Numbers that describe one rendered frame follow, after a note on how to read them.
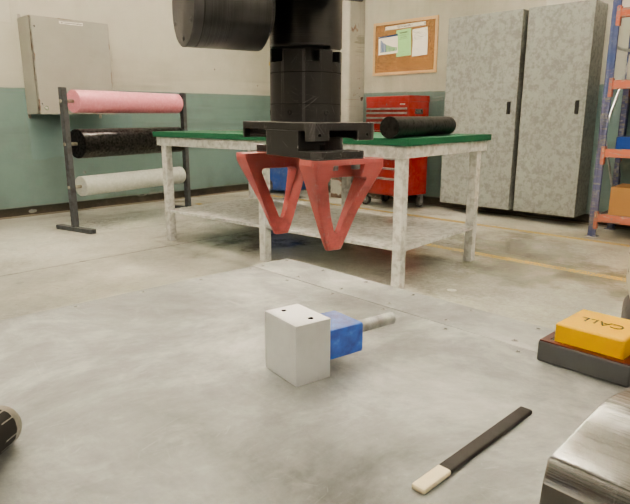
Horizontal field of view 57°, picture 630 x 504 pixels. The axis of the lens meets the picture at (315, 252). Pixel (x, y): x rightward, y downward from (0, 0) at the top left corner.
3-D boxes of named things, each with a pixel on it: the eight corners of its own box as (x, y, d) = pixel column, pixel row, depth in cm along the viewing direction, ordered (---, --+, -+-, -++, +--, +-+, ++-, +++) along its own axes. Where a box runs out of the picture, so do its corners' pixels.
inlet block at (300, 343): (374, 335, 60) (375, 285, 58) (408, 351, 56) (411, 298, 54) (265, 367, 52) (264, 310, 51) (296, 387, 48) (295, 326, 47)
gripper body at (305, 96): (308, 149, 41) (308, 40, 40) (240, 142, 50) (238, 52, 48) (376, 146, 45) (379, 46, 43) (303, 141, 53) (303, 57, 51)
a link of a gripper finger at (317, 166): (314, 261, 42) (315, 131, 40) (265, 243, 48) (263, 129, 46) (383, 249, 46) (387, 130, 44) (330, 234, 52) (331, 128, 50)
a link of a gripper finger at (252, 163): (277, 248, 47) (276, 129, 44) (236, 233, 52) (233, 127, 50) (344, 238, 50) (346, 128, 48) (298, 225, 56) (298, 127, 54)
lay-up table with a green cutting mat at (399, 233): (253, 222, 570) (250, 116, 547) (483, 260, 419) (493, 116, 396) (156, 240, 486) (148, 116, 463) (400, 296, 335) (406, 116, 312)
